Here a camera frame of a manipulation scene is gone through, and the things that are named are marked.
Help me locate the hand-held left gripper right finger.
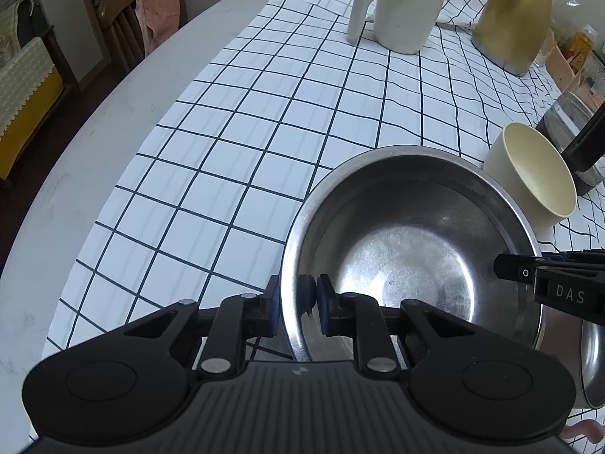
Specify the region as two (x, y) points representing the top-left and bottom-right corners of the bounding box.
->
(316, 274), (468, 381)

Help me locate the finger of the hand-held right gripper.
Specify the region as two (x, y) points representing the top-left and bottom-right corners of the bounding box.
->
(493, 250), (605, 285)

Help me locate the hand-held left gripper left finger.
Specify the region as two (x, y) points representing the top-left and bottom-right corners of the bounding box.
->
(124, 274), (279, 381)

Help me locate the pink pot with steel liner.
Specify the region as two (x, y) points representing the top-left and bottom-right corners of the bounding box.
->
(560, 312), (605, 442)

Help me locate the cream bowl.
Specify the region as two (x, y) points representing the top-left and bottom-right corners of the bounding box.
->
(483, 122), (578, 232)

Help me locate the stainless steel bowl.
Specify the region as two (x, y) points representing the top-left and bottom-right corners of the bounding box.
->
(280, 146), (549, 364)

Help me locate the glass electric kettle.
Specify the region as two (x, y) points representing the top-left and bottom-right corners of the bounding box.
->
(534, 64), (605, 197)

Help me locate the grey drawer cabinet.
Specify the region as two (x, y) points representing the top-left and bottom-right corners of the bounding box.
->
(544, 28), (587, 92)

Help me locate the white checked tablecloth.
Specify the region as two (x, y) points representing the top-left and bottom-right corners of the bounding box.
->
(28, 0), (605, 445)

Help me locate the orange bottle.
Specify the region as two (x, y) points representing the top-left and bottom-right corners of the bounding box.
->
(565, 26), (597, 72)

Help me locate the gold thermos jug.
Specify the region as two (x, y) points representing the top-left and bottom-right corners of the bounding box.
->
(472, 0), (563, 78)

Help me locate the white mug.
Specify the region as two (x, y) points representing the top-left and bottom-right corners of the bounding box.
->
(347, 0), (449, 55)

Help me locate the pink towel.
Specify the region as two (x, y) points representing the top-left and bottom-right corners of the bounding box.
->
(133, 0), (181, 58)

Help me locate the wooden chair with towel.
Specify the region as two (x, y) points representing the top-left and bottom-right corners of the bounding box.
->
(97, 0), (187, 74)

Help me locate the yellow quilted cushion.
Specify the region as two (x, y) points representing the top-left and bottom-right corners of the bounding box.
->
(0, 35), (64, 180)

